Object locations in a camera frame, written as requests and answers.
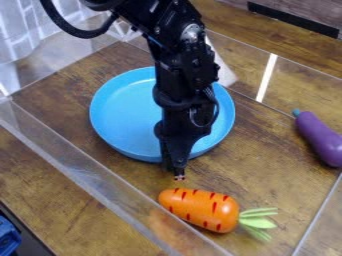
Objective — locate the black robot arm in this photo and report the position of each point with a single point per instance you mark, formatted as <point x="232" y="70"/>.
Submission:
<point x="184" y="72"/>

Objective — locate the clear acrylic enclosure wall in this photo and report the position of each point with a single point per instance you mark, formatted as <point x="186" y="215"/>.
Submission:
<point x="87" y="199"/>

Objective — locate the orange toy carrot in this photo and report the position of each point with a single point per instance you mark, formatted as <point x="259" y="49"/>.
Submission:
<point x="215" y="212"/>

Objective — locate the purple toy eggplant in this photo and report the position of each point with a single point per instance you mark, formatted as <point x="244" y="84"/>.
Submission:
<point x="323" y="139"/>

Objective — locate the blue round plate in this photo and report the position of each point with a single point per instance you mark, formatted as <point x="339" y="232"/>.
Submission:
<point x="124" y="113"/>

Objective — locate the blue object at corner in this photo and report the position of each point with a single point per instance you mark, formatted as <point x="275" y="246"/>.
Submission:
<point x="9" y="237"/>

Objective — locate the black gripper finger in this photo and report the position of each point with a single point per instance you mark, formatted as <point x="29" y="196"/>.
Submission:
<point x="178" y="169"/>
<point x="164" y="152"/>

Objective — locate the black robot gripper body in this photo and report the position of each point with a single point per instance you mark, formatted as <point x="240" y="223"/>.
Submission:
<point x="187" y="120"/>

